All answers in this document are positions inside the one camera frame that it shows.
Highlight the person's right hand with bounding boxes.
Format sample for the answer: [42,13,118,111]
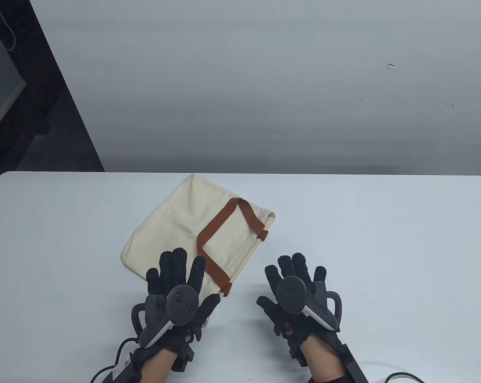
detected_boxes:
[256,253,342,352]

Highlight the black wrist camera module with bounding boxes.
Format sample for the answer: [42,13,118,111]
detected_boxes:
[91,342,196,383]
[288,341,369,383]

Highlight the person's right forearm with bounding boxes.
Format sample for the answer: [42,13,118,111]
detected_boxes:
[300,334,348,383]

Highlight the thin white cord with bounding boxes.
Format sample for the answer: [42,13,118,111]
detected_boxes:
[0,0,18,51]

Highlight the black right wrist camera module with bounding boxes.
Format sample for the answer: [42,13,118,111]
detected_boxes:
[288,341,369,383]

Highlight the black cable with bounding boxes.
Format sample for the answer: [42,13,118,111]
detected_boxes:
[360,361,426,383]
[114,338,140,364]

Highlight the person's left hand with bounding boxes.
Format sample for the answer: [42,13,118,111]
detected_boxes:
[146,247,221,355]

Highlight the person's left forearm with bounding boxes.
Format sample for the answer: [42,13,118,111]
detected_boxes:
[139,352,176,383]

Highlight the cream canvas bag brown straps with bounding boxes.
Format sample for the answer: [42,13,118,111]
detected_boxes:
[120,174,276,297]

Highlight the black left wrist camera module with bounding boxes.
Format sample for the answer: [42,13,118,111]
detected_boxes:
[91,342,196,383]

